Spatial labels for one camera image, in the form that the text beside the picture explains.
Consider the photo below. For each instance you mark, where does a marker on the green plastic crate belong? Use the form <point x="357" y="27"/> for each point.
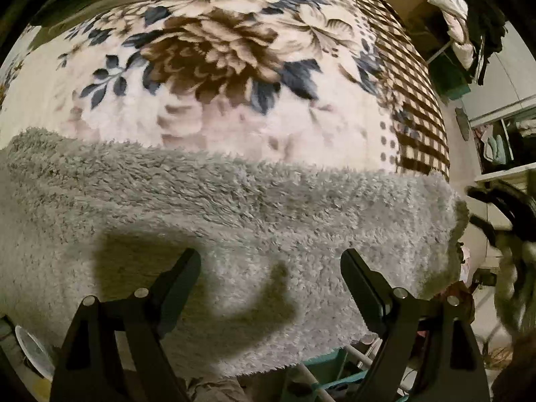
<point x="450" y="77"/>

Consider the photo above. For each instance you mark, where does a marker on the cardboard box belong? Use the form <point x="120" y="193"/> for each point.
<point x="412" y="4"/>

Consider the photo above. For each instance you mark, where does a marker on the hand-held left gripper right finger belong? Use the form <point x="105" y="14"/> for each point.
<point x="359" y="277"/>

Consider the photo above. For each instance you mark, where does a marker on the white plate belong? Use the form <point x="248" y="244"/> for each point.
<point x="33" y="351"/>

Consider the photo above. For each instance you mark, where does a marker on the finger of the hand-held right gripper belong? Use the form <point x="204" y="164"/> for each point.
<point x="498" y="197"/>
<point x="488" y="228"/>

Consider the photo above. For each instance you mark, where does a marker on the black clothes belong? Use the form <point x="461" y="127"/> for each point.
<point x="485" y="21"/>

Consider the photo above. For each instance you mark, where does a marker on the grey fluffy blanket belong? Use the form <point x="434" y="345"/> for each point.
<point x="234" y="217"/>

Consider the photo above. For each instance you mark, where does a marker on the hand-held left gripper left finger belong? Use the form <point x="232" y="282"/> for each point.
<point x="181" y="277"/>

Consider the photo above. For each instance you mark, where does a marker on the teal folded cloth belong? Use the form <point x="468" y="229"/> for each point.
<point x="496" y="147"/>

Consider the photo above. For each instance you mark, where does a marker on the teal plastic crate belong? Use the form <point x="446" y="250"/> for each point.
<point x="331" y="368"/>

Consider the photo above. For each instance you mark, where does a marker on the white wardrobe shelf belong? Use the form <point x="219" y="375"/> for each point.
<point x="508" y="113"/>

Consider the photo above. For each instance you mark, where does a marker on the white jacket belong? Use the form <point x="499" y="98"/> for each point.
<point x="454" y="12"/>

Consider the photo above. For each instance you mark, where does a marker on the floral printed blanket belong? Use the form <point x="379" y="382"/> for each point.
<point x="234" y="71"/>

